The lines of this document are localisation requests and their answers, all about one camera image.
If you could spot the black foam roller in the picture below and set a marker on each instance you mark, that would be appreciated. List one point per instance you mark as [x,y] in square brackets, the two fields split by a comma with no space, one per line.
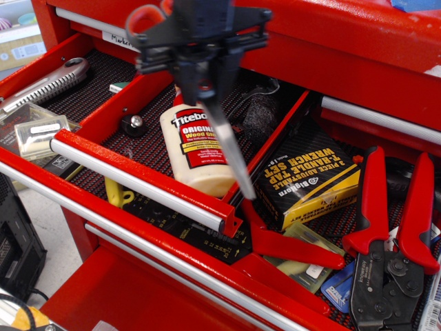
[260,120]

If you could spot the blue drill bit card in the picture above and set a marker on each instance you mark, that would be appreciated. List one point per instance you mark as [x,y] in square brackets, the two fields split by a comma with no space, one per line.
[337,289]

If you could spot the red wide open drawer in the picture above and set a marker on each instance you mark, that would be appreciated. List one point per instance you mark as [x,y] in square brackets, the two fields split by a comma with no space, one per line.
[409,92]

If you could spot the black yellow tap wrench box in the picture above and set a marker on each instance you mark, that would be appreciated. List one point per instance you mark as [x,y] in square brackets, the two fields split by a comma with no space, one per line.
[307,176]

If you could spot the white green small block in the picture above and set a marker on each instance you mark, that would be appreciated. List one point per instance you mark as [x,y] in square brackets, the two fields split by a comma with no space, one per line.
[117,87]

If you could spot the silver toothed metal tool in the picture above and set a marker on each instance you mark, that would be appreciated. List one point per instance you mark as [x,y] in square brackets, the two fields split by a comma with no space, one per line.
[67,76]

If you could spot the clear plastic bit case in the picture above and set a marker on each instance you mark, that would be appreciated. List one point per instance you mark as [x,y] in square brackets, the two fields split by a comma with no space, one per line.
[309,276]

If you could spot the white label on drawer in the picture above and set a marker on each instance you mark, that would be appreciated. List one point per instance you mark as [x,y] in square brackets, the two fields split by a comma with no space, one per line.
[118,40]

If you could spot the Titebond wood glue bottle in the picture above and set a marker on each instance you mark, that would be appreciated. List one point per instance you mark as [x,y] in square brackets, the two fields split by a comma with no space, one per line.
[195,154]

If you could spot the clear plastic parts case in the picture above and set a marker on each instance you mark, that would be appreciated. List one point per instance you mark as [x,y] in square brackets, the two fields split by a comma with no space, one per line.
[28,130]

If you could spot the yellow handled tool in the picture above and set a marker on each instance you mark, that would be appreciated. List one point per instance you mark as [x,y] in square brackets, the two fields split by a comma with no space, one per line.
[116,195]

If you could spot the red small open drawer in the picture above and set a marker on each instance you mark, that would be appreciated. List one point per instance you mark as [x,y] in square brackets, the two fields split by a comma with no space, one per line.
[142,164]

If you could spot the black yellow small box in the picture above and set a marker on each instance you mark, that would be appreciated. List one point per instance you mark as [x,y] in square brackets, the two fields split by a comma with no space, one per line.
[63,167]

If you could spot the red thin-handled pliers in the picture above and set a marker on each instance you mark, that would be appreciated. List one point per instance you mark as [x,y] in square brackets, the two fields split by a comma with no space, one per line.
[270,243]

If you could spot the red tool chest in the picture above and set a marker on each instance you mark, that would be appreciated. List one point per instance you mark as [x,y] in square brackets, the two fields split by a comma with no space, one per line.
[131,292]

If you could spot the red grey handled scissors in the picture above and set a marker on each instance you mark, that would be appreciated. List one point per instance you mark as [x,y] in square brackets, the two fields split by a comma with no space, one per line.
[222,128]

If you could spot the black knob with steel ball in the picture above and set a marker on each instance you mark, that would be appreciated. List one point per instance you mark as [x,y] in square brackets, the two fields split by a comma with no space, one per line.
[133,126]

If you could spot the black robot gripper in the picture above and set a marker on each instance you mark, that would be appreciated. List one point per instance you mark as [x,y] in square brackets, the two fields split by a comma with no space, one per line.
[190,37]

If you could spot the black wire gauge plate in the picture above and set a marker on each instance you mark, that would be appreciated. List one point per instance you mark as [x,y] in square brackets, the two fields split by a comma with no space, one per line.
[226,249]

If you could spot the black electronic box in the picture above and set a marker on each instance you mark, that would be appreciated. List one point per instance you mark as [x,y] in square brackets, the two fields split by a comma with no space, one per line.
[22,252]

